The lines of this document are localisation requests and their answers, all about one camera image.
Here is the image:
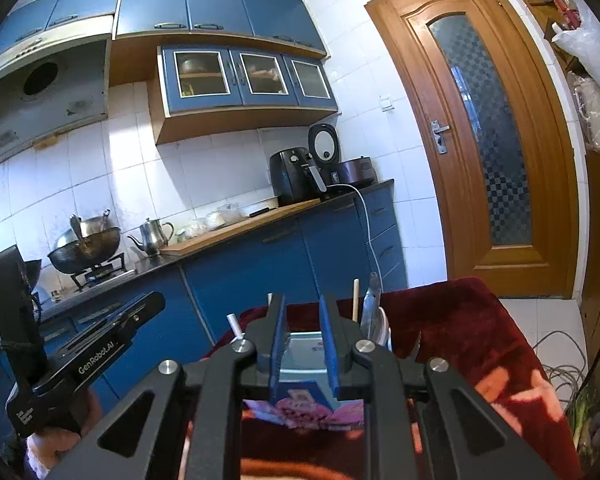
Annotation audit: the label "metal utensil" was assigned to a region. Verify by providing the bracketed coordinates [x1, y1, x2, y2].
[360, 270, 384, 344]

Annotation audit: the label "wooden door with glass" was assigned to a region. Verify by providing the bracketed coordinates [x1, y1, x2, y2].
[363, 0, 582, 302]

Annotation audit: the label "food containers on counter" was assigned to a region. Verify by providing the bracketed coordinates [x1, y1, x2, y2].
[179, 202, 247, 239]

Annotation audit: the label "grey floor cable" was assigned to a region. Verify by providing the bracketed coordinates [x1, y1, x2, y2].
[531, 332, 589, 412]

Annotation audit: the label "metal ladle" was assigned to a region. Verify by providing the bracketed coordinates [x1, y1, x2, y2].
[69, 213, 89, 257]

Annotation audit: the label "green onion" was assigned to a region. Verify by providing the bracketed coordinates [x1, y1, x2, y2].
[569, 384, 600, 452]

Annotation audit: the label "black air fryer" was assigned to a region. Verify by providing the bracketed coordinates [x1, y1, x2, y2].
[268, 147, 329, 207]

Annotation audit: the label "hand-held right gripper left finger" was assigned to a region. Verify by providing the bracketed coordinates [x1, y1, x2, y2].
[45, 292, 287, 480]

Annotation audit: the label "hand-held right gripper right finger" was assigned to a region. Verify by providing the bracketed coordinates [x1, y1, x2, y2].
[319, 293, 557, 480]

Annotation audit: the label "metal door handle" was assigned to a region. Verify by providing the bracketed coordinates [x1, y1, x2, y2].
[428, 119, 452, 155]

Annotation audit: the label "dark red printed blanket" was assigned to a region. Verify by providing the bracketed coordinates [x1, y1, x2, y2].
[199, 275, 582, 480]

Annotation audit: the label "rice cooker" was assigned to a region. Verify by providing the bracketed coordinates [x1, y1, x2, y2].
[307, 123, 379, 186]

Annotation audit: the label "blue kitchen base cabinets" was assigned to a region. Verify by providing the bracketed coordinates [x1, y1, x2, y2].
[0, 179, 409, 413]

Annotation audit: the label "glass-front blue wall cabinet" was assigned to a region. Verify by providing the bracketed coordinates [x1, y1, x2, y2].
[147, 43, 340, 147]

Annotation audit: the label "blue upper wall cabinets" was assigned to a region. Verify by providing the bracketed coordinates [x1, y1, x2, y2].
[0, 0, 329, 62]

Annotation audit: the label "white power cable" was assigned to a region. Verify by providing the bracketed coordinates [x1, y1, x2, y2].
[324, 183, 384, 292]

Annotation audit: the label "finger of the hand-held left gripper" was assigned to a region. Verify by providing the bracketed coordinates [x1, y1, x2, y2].
[60, 290, 167, 354]

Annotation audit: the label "white plastic bag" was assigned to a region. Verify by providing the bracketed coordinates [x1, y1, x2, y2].
[551, 9, 600, 112]

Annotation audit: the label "gas stove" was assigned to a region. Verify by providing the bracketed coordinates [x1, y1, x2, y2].
[69, 254, 139, 292]

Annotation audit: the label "metal kettle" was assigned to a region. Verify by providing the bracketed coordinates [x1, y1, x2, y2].
[127, 217, 175, 257]

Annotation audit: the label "grey range hood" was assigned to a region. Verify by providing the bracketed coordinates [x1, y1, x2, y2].
[0, 14, 114, 166]

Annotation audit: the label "person's left hand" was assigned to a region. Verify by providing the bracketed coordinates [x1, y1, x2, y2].
[24, 393, 104, 480]

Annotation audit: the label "blue chopsticks box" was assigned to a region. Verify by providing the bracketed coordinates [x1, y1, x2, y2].
[240, 329, 397, 432]

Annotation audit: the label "black wok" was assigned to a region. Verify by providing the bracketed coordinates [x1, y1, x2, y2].
[47, 210, 123, 275]

